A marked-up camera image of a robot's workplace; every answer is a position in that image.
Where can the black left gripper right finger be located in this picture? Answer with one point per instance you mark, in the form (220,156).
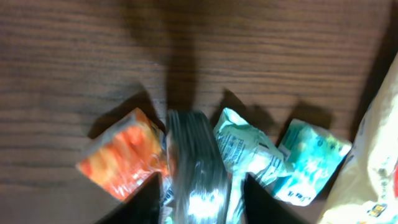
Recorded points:
(261,208)

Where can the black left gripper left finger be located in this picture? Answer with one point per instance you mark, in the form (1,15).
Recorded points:
(141,208)

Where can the orange snack pack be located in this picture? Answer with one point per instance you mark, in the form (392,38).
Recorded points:
(123,157)

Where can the light green pack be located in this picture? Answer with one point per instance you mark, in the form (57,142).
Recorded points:
(247,150)

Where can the small teal tissue pack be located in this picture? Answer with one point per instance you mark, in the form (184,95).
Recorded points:
(314,153)

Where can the yellow snack bag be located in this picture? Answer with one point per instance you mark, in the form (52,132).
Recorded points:
(366,188)

